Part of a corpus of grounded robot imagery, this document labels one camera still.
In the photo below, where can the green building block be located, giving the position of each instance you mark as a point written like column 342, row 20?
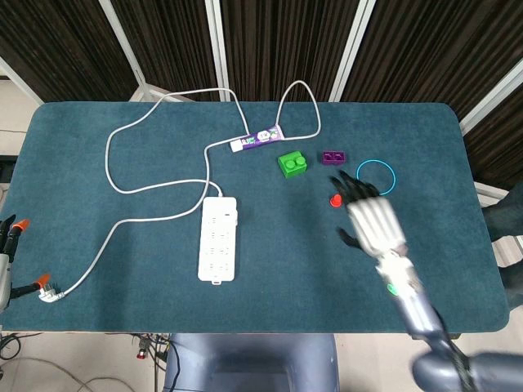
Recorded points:
column 292, row 165

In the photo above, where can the small device with red button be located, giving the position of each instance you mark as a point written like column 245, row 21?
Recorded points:
column 141, row 351

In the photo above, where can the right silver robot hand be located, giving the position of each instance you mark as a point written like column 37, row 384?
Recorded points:
column 376, row 224

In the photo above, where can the white partition frame post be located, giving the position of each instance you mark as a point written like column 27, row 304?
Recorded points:
column 490, row 99
column 123, row 41
column 16, row 81
column 352, row 49
column 218, row 49

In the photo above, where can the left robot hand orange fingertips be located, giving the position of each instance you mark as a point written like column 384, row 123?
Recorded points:
column 10, row 245

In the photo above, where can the purple toothpaste tube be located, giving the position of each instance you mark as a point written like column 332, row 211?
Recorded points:
column 257, row 139

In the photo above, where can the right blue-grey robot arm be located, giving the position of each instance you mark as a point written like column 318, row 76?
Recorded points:
column 412, row 302

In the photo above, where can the blue-grey robot torso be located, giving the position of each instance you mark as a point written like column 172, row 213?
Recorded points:
column 249, row 359

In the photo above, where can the white power strip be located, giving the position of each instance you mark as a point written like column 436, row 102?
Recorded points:
column 216, row 253

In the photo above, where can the purple building block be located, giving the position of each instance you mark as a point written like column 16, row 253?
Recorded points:
column 333, row 158

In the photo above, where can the teal fabric table mat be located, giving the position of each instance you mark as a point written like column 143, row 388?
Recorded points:
column 143, row 265

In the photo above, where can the dark grey chair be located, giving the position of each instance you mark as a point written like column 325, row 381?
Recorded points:
column 504, row 220

